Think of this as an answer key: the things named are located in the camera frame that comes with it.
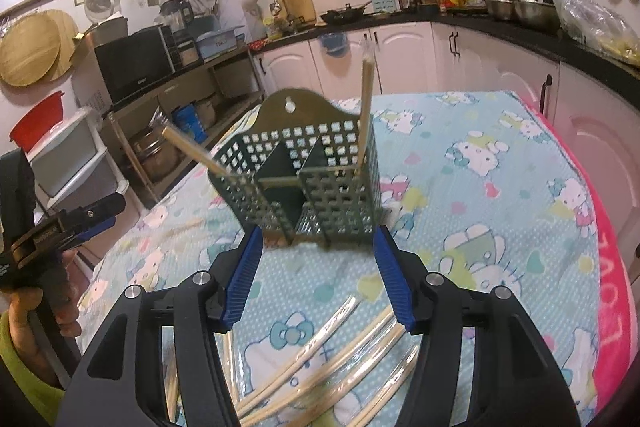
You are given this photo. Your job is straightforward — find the red plastic basin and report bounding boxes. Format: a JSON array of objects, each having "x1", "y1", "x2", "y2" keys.
[{"x1": 9, "y1": 90, "x2": 67, "y2": 154}]

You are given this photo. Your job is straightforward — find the small round wooden board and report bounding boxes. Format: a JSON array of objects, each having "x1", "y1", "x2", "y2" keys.
[{"x1": 51, "y1": 9, "x2": 82, "y2": 78}]

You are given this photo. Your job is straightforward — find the white plastic drawer cabinet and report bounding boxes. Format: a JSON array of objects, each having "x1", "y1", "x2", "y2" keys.
[{"x1": 27, "y1": 107, "x2": 142, "y2": 260}]

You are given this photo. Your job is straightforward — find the green perforated utensil holder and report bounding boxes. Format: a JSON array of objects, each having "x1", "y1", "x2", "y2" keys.
[{"x1": 207, "y1": 89, "x2": 383, "y2": 254}]

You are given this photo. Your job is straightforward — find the black microwave oven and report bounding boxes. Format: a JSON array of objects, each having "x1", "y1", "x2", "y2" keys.
[{"x1": 94, "y1": 25, "x2": 177, "y2": 106}]

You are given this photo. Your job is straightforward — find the blue cartoon cat printed blanket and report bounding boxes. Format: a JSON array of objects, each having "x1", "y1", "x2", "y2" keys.
[{"x1": 75, "y1": 91, "x2": 608, "y2": 427}]

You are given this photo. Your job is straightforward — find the person's left forearm green sleeve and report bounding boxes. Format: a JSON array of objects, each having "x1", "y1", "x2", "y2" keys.
[{"x1": 0, "y1": 309, "x2": 68, "y2": 413}]

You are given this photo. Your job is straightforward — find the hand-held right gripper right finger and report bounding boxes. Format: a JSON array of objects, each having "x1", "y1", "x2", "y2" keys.
[{"x1": 374, "y1": 224, "x2": 583, "y2": 427}]

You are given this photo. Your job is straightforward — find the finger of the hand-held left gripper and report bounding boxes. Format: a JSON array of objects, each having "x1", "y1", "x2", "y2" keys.
[
  {"x1": 59, "y1": 217, "x2": 117, "y2": 254},
  {"x1": 60, "y1": 194, "x2": 127, "y2": 232}
]

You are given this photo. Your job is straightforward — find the blue snack bag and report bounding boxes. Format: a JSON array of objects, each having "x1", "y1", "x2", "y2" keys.
[{"x1": 172, "y1": 104, "x2": 209, "y2": 144}]

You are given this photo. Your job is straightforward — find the person's left hand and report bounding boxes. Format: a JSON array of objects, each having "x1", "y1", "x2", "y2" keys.
[{"x1": 10, "y1": 248, "x2": 83, "y2": 384}]

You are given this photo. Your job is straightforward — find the steel mixing basins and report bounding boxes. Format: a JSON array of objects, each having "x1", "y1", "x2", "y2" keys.
[{"x1": 484, "y1": 0, "x2": 562, "y2": 34}]

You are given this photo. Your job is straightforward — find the black wok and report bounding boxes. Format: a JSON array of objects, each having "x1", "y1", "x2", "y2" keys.
[{"x1": 319, "y1": 1, "x2": 374, "y2": 26}]

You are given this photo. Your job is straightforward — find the glass pot lid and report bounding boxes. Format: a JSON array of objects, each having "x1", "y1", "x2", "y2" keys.
[{"x1": 82, "y1": 0, "x2": 124, "y2": 26}]

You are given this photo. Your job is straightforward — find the steel pot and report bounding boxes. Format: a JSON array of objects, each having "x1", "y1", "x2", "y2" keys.
[{"x1": 130, "y1": 128, "x2": 182, "y2": 182}]

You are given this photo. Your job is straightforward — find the clear plastic bag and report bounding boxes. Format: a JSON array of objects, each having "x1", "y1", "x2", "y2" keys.
[{"x1": 551, "y1": 0, "x2": 640, "y2": 66}]

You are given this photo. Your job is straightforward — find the large round wooden board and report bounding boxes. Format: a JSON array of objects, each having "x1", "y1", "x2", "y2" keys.
[{"x1": 0, "y1": 9, "x2": 62, "y2": 88}]

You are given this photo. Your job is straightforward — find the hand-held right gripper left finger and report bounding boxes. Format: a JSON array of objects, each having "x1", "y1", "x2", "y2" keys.
[{"x1": 60, "y1": 226, "x2": 264, "y2": 427}]

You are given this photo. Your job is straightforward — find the white kitchen cabinets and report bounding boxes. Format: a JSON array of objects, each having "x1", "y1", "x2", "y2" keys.
[{"x1": 252, "y1": 21, "x2": 640, "y2": 218}]

